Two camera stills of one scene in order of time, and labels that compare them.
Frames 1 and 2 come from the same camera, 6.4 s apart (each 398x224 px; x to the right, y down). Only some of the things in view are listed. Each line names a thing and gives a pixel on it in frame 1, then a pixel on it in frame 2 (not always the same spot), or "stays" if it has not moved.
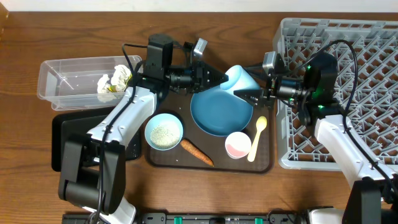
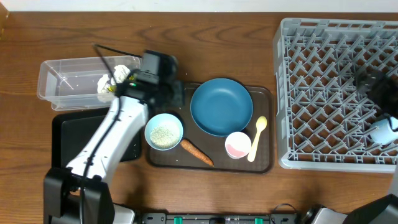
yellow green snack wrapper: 113,88 stays
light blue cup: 239,79 to 385,134
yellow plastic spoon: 261,122 stays
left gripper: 198,75 to 178,90
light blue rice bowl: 163,132 stays
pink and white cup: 237,145 stays
